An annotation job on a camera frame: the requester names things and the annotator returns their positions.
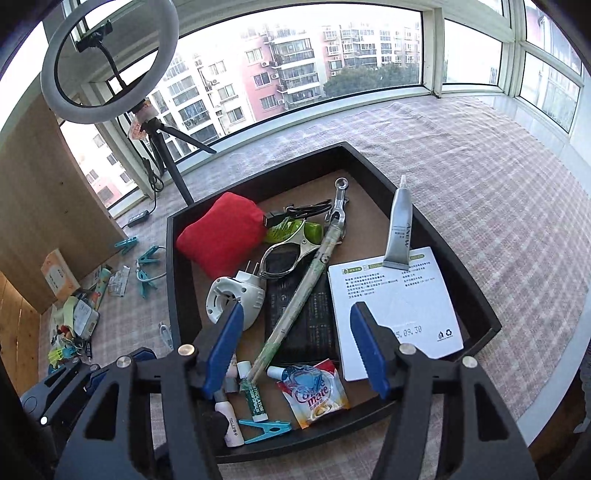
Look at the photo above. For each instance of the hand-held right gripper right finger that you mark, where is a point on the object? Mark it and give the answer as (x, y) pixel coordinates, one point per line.
(367, 346)

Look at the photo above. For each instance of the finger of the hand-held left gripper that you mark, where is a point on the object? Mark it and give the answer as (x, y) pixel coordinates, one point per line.
(141, 356)
(100, 378)

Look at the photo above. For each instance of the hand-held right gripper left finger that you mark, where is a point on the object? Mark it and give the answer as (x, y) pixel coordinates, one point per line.
(226, 344)

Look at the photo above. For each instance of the white paper box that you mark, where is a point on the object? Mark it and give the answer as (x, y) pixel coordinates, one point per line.
(392, 304)

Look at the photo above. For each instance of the white plug adapter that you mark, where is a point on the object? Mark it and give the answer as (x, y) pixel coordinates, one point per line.
(242, 293)

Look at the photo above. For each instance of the black foil packet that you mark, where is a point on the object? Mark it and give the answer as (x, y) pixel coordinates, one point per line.
(318, 323)

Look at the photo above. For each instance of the small blue-capped white bottle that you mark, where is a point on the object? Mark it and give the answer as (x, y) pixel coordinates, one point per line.
(275, 373)

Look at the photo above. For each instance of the green lip balm tube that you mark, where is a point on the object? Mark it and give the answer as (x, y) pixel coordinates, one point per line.
(254, 399)

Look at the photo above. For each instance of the black tray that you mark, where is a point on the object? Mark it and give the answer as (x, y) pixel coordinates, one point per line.
(184, 286)

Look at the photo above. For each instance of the coffee creamer sachet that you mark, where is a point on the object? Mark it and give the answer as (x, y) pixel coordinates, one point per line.
(314, 397)

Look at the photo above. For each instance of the chopsticks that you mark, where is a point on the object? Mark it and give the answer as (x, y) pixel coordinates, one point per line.
(295, 304)

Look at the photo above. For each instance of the small white pink bottle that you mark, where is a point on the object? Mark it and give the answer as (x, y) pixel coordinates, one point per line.
(233, 427)

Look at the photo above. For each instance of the teal clothespin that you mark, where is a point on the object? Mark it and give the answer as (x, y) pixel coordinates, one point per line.
(147, 284)
(268, 431)
(147, 257)

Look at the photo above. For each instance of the red pouch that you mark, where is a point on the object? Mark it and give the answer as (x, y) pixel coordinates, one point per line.
(217, 235)

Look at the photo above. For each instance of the silver cream tube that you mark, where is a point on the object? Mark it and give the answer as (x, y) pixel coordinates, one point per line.
(399, 230)

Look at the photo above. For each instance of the stainless steel clamp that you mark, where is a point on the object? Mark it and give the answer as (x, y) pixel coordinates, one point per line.
(300, 244)

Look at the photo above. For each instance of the wooden board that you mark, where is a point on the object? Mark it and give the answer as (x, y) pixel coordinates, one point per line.
(18, 341)

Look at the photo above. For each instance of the clear plastic packet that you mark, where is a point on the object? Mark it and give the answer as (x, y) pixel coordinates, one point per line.
(118, 282)

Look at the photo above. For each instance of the patterned pen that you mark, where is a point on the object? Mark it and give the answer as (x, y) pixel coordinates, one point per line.
(102, 286)

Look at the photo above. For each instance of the orange tissue pack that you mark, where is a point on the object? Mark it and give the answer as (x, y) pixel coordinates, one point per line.
(60, 277)

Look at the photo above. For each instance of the light blue clothespin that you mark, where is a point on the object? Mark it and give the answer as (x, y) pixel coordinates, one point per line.
(127, 246)

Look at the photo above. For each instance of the brown cardboard box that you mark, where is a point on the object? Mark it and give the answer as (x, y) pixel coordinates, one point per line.
(51, 194)

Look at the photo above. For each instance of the black tripod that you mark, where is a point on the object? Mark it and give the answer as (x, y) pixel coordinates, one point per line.
(171, 161)

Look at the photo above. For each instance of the pink plaid blanket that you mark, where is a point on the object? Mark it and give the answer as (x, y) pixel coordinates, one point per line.
(485, 184)

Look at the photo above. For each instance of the apartment buildings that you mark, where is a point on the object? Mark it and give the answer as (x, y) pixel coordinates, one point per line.
(286, 60)

